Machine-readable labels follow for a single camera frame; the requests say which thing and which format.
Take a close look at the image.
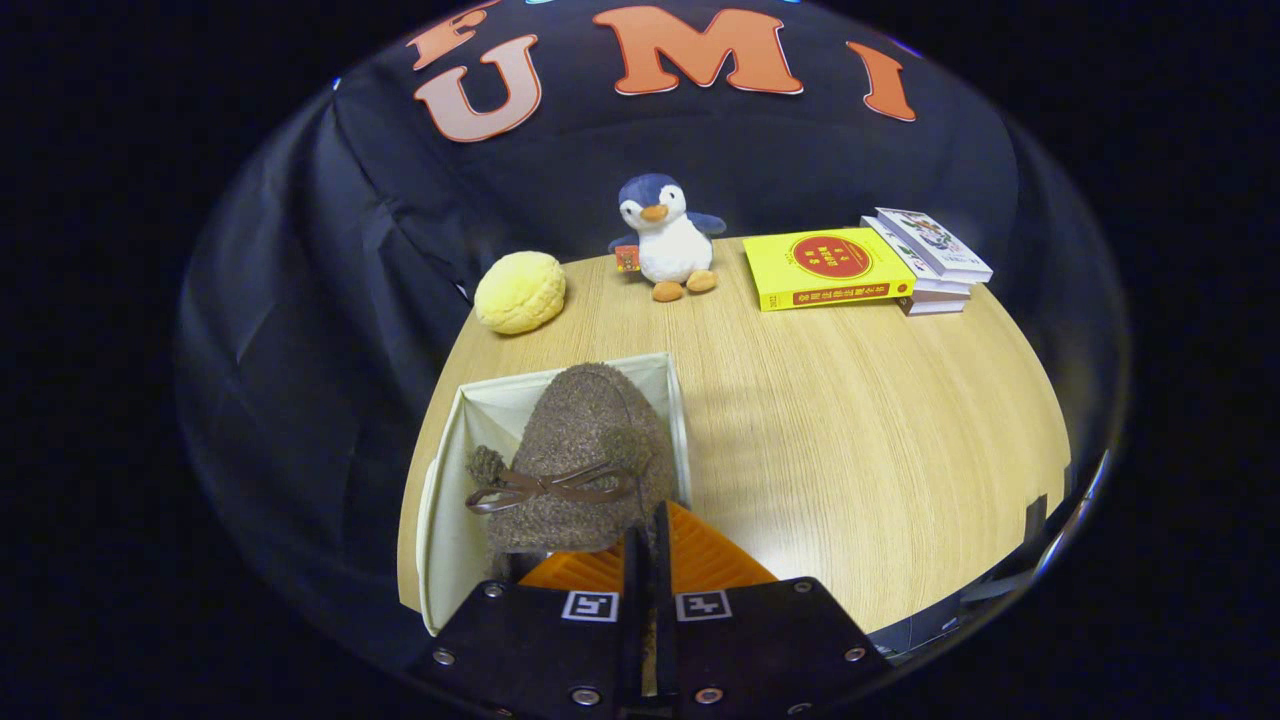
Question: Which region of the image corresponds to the yellow book red circle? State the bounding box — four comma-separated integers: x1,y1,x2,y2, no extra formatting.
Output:
742,227,916,313

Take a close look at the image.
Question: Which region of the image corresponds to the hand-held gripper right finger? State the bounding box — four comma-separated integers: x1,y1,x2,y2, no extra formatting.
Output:
653,501,896,720

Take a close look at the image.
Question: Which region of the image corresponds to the cream fabric storage box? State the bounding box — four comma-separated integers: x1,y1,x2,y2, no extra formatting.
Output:
415,352,693,636

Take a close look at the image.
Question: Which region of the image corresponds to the brown fuzzy slipper shoe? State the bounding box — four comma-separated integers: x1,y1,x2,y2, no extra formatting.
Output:
465,362,681,556

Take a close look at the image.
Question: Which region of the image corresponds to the blue white penguin plush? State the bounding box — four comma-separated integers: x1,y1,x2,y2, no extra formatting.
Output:
608,173,728,303

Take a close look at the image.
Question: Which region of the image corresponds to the yellow bread shaped plush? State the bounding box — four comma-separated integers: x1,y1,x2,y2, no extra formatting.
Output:
473,250,567,336

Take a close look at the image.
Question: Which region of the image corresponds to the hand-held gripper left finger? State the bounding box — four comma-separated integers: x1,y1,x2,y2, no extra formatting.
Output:
430,530,648,720

